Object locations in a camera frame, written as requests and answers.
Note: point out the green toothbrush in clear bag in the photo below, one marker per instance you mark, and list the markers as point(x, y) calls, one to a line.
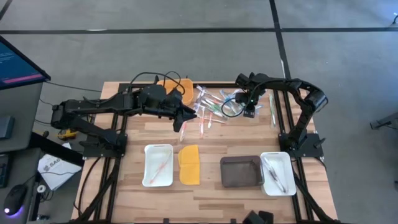
point(214, 107)
point(272, 110)
point(225, 113)

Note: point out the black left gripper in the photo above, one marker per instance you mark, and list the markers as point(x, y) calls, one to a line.
point(169, 109)

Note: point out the monitor with blue screen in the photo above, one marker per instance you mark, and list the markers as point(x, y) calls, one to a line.
point(18, 65)

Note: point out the black aluminium frame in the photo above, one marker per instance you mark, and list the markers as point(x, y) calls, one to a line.
point(123, 126)

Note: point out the orange plastic bin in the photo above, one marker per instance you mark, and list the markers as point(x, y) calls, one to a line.
point(188, 93)

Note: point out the yellow folded cloth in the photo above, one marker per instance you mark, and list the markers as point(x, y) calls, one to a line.
point(189, 168)

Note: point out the black blocky object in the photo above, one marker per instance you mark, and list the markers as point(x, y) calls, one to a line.
point(258, 217)

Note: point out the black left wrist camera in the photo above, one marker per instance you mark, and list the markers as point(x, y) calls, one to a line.
point(175, 96)

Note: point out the dark grey computer desk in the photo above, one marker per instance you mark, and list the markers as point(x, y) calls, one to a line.
point(18, 118)

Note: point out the yellow hand tool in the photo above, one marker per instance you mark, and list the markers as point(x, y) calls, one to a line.
point(68, 134)

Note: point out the grey translucent plastic bin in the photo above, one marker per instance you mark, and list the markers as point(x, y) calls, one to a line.
point(241, 171)

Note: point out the crumpled clear plastic bags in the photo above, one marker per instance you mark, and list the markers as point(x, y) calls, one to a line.
point(224, 95)
point(217, 120)

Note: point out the white tape roll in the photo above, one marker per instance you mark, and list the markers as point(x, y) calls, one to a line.
point(41, 188)

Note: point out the white plastic bin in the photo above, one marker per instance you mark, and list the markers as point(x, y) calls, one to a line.
point(287, 165)
point(155, 155)

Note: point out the white paper booklet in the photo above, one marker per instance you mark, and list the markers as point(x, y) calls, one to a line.
point(56, 168)

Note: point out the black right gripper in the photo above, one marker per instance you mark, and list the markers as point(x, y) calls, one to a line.
point(248, 104)

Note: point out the black computer keyboard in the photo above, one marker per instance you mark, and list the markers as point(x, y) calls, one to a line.
point(3, 171)

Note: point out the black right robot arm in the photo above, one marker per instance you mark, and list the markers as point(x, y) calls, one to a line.
point(308, 102)

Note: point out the blue toothbrush in clear bag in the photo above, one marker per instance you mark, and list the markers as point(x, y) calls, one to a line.
point(231, 95)

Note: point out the black stand foot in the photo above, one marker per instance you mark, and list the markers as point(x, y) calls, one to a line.
point(382, 123)

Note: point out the black computer mouse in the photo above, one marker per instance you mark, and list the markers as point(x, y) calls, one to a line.
point(15, 199)

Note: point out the dark blue box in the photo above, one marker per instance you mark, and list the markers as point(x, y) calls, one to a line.
point(6, 127)

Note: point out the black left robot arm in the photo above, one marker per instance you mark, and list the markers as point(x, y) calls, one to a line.
point(93, 107)

